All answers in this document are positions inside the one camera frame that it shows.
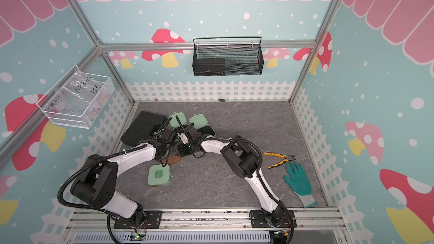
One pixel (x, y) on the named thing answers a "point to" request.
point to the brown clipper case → (172, 159)
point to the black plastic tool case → (145, 127)
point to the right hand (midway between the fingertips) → (177, 153)
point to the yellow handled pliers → (287, 158)
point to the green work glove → (301, 183)
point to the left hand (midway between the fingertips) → (169, 154)
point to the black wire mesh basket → (230, 56)
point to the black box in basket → (209, 66)
